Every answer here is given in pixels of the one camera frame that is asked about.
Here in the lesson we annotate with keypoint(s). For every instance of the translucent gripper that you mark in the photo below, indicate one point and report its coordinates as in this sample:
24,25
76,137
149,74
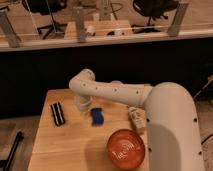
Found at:
84,108

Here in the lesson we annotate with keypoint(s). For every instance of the black white striped eraser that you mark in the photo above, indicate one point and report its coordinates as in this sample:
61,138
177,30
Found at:
57,114

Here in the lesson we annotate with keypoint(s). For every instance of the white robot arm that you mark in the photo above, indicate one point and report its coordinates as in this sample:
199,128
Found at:
173,128

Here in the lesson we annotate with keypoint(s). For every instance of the blue sponge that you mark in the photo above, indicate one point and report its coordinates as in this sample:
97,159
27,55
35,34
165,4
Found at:
97,117

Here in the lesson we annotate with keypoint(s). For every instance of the white small bottle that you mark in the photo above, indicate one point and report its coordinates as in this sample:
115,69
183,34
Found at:
137,117

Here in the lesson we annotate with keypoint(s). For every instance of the red orange bowl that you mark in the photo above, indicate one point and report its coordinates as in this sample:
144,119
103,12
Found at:
125,149

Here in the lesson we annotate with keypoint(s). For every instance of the background wooden table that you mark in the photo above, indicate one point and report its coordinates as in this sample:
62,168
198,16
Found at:
100,28

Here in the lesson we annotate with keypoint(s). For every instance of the black stand left floor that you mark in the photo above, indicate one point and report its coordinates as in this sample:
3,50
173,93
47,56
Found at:
5,164

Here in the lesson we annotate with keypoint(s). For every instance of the black office chair left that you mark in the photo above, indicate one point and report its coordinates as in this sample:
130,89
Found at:
46,7

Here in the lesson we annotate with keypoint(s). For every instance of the black office chair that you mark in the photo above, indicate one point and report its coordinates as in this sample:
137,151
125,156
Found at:
153,10
46,7

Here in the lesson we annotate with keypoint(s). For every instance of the black office chair right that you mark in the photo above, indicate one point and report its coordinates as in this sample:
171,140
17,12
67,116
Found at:
153,10

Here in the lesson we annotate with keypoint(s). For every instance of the grey post middle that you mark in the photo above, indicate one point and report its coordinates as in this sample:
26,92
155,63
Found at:
79,23

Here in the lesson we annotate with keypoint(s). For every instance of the grey post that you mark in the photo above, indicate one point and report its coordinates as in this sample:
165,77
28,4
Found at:
175,26
79,23
11,36

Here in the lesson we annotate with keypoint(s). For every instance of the grey post left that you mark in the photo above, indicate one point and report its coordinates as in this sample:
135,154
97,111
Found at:
11,36

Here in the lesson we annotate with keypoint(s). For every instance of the grey post right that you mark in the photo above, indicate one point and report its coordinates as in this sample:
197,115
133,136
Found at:
175,26

